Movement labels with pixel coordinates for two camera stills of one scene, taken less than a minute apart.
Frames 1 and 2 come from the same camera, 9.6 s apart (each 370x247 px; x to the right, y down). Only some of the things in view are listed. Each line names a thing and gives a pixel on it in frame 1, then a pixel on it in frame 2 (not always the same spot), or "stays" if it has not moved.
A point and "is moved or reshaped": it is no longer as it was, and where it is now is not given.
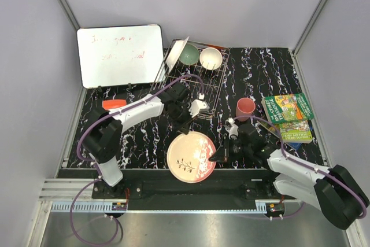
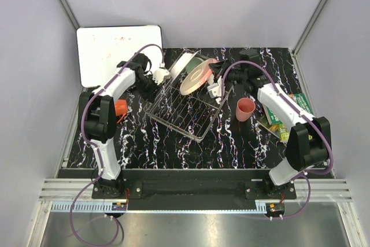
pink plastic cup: [245, 107] stays
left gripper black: [185, 129] to [150, 95]
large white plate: [175, 52] to [182, 63]
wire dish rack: [208, 82] is moved or reshaped
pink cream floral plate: [188, 157] to [196, 75]
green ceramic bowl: [190, 55] to [195, 62]
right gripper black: [219, 156] to [219, 69]
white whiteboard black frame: [121, 55] stays
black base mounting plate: [225, 185] stays
